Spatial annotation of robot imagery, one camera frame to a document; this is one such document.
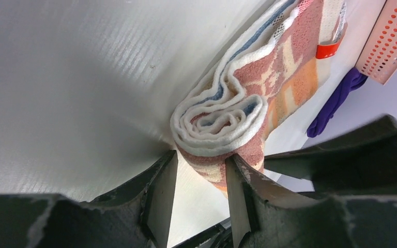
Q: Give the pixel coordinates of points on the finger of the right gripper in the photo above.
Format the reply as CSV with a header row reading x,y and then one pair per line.
x,y
361,161

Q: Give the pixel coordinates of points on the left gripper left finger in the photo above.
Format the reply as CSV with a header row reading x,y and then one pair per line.
x,y
135,214

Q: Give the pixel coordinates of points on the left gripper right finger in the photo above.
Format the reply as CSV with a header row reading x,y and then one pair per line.
x,y
265,214

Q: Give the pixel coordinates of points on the beige rabbit print towel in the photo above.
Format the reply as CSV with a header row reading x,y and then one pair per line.
x,y
267,74

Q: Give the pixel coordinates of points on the purple cloth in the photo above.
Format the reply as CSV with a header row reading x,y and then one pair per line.
x,y
353,80

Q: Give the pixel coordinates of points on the pink plastic basket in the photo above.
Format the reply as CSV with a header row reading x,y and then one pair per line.
x,y
378,59

